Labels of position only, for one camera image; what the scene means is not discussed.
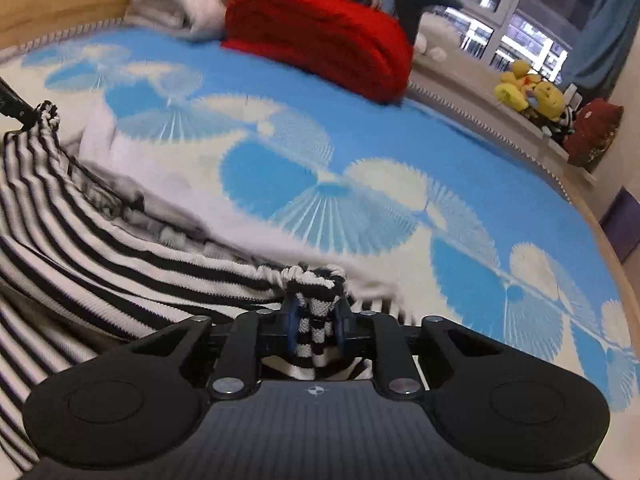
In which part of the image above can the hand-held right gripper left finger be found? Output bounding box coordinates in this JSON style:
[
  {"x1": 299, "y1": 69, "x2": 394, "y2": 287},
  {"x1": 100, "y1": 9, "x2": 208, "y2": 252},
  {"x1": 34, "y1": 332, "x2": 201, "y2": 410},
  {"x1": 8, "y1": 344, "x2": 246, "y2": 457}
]
[{"x1": 120, "y1": 305, "x2": 303, "y2": 400}]

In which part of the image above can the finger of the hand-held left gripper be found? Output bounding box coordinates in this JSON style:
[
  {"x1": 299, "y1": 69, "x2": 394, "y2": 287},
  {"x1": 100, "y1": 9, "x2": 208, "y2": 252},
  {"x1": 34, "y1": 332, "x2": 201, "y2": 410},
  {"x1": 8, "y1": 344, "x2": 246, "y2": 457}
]
[{"x1": 0, "y1": 80, "x2": 39, "y2": 129}]

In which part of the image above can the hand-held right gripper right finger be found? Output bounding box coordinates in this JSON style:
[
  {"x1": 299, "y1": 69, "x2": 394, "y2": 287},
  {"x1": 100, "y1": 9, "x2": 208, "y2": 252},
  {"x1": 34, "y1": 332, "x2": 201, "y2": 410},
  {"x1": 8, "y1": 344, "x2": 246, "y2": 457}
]
[{"x1": 336, "y1": 310, "x2": 506, "y2": 400}]

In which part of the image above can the black white striped small garment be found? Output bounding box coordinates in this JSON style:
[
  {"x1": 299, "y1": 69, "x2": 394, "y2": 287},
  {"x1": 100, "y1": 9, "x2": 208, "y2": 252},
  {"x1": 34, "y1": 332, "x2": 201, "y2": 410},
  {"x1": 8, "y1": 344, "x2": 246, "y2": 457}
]
[{"x1": 0, "y1": 100, "x2": 417, "y2": 476}]

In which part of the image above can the blue white patterned bed mat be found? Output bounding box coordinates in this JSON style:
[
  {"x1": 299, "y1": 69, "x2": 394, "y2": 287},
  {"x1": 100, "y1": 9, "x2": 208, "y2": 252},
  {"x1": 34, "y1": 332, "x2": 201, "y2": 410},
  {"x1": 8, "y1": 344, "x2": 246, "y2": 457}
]
[{"x1": 0, "y1": 25, "x2": 632, "y2": 413}]

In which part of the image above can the red folded blanket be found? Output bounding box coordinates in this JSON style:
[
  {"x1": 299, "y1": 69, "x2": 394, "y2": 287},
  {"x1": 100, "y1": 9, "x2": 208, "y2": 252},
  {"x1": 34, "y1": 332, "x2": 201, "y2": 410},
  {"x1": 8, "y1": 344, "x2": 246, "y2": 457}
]
[{"x1": 221, "y1": 0, "x2": 415, "y2": 106}]

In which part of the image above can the yellow plush toy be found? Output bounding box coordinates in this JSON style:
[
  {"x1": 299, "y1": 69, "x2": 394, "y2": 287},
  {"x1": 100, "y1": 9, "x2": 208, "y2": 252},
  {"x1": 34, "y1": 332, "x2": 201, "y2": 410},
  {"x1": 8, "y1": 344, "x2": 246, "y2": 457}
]
[
  {"x1": 494, "y1": 59, "x2": 538, "y2": 113},
  {"x1": 529, "y1": 80, "x2": 568, "y2": 123}
]

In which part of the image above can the purple bag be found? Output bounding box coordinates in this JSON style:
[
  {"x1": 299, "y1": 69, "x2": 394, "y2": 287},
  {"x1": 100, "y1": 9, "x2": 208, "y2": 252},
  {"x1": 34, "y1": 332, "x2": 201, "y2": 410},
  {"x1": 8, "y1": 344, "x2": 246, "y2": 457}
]
[{"x1": 599, "y1": 187, "x2": 640, "y2": 262}]

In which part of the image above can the white plush toy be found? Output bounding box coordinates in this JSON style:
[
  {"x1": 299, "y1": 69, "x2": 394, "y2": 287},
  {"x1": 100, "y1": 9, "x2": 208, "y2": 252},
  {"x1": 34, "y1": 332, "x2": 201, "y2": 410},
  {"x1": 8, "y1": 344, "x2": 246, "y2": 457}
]
[{"x1": 417, "y1": 12, "x2": 453, "y2": 63}]

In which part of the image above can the red plush toy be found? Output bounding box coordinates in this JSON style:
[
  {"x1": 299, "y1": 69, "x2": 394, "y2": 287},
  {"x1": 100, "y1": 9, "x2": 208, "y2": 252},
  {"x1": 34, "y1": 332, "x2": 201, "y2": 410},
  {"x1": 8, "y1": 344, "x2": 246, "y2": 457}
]
[{"x1": 567, "y1": 99, "x2": 625, "y2": 167}]

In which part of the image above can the window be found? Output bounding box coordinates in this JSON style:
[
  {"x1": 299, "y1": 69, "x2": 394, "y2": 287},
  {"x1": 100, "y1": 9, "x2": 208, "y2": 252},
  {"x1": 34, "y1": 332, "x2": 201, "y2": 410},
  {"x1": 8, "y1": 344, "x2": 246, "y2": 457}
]
[{"x1": 425, "y1": 0, "x2": 603, "y2": 83}]

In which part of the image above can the blue curtain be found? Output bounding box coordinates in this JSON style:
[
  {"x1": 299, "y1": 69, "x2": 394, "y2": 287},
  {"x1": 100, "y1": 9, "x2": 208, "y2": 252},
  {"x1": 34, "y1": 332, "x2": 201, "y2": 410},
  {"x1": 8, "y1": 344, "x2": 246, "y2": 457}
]
[{"x1": 562, "y1": 0, "x2": 640, "y2": 100}]

